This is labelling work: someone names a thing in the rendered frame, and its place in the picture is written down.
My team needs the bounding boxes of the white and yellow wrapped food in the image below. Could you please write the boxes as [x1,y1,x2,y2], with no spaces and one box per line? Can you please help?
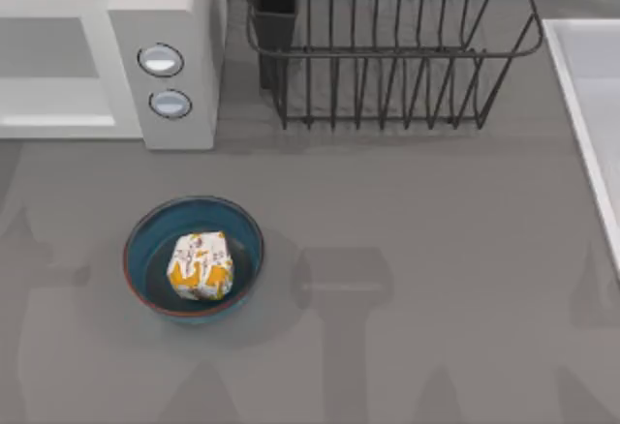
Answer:
[166,230,235,302]

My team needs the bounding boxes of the round microwave knob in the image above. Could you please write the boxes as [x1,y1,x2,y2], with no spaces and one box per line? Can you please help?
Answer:
[147,88,194,120]
[137,42,185,78]

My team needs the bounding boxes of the blue bowl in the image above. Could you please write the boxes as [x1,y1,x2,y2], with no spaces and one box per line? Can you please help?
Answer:
[122,195,265,326]

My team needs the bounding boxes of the black cutlery holder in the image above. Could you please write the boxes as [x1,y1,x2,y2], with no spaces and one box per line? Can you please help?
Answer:
[246,0,301,90]

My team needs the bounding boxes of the dark wire dish rack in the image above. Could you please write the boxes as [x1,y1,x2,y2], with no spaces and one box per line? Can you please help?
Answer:
[244,0,543,132]

